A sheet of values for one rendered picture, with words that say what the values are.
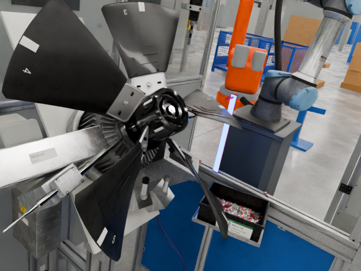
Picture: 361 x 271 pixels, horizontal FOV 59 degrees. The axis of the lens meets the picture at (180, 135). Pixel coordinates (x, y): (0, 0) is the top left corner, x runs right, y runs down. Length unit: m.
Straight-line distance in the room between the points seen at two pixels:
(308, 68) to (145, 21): 0.77
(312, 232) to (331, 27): 0.80
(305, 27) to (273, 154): 7.50
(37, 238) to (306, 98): 1.15
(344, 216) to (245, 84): 2.61
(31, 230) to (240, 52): 3.94
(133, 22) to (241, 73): 3.88
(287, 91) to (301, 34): 7.46
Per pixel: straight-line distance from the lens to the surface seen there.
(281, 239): 1.31
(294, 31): 8.97
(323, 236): 1.23
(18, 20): 1.03
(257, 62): 4.71
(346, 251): 1.24
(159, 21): 0.97
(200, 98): 1.08
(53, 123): 0.92
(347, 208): 2.78
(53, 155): 0.76
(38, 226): 1.13
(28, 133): 0.79
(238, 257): 1.45
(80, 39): 0.73
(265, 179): 1.59
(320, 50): 1.47
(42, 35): 0.71
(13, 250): 1.80
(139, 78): 0.88
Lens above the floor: 1.47
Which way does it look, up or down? 23 degrees down
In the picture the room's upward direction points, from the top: 11 degrees clockwise
